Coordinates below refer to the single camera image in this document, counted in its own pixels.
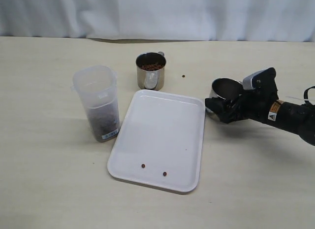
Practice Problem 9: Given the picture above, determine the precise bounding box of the white curtain backdrop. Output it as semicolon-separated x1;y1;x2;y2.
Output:
0;0;315;42

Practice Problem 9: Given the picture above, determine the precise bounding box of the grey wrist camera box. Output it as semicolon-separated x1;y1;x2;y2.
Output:
242;69;267;91

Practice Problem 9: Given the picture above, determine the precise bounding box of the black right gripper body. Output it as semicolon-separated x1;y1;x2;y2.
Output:
239;67;279;122

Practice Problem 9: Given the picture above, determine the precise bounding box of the white rectangular tray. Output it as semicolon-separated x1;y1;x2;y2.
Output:
107;90;205;194

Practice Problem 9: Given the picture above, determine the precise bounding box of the steel mug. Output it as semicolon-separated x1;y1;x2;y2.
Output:
207;78;243;121
135;51;166;91

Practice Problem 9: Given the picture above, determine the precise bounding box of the clear plastic tall container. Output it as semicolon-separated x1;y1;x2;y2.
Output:
72;65;120;142

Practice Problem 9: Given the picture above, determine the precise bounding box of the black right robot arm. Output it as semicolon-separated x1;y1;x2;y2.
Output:
205;67;315;145

